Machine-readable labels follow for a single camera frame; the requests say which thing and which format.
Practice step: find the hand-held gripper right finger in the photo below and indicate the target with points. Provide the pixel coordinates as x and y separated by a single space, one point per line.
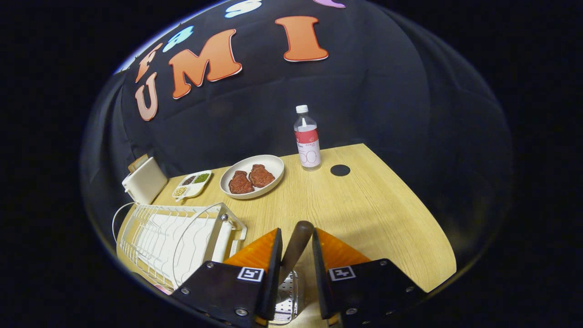
360 291

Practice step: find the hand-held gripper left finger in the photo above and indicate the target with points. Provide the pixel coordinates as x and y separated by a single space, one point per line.
227 291

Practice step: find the white divided dish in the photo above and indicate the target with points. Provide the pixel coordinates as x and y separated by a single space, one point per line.
193 189

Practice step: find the cream round plate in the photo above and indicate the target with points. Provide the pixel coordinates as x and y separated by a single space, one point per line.
273 166

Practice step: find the red-brown meat piece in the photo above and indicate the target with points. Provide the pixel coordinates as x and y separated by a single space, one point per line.
240 183
261 176

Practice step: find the heap of yellow beans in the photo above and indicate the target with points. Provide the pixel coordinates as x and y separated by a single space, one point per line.
180 192

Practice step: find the heap of green beans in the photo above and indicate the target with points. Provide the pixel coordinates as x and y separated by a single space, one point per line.
202 178

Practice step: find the heap of dark beans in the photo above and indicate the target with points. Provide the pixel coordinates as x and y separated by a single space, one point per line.
189 180

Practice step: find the black table grommet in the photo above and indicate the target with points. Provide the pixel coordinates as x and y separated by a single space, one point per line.
340 170

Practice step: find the white toaster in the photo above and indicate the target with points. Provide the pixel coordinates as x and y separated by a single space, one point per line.
145 182

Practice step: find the toasted bread slice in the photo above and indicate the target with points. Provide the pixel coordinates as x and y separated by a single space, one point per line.
138 162

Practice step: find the clear plastic bottle red label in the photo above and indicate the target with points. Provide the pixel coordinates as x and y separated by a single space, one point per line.
308 141

